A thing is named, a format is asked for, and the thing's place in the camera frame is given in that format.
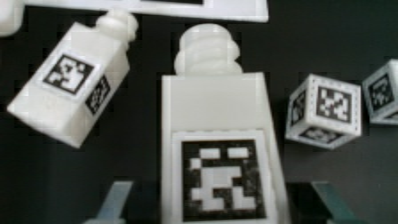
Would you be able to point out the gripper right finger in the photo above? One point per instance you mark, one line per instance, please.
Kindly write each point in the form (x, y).
(342, 213)

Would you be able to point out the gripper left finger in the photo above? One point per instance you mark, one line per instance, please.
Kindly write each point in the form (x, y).
(111, 210)

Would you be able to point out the white chair leg block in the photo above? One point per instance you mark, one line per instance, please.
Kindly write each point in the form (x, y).
(223, 181)
(70, 89)

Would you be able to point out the small tagged white cube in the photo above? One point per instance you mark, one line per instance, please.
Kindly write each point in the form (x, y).
(324, 112)
(381, 94)

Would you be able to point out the white sheet with tags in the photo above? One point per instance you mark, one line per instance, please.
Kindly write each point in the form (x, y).
(243, 10)

